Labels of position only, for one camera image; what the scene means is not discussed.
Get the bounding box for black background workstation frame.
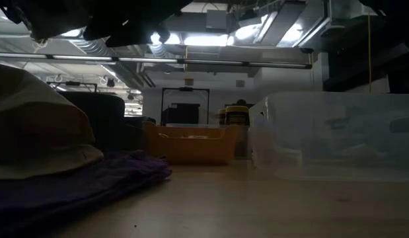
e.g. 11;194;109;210
161;87;211;126

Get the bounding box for grey ceiling junction box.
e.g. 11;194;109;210
205;9;229;30

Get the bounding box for black background box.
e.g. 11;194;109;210
161;102;201;126

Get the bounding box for small yellow plastic bin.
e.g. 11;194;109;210
143;121;239;165

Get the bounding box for ceiling light panel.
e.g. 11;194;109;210
183;34;230;47

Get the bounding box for purple cloth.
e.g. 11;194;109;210
0;150;172;232

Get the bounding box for black background chair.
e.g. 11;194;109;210
234;98;255;108

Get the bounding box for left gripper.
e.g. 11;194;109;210
83;15;172;48

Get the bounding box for horizontal silver rig bar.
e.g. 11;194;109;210
0;52;313;70

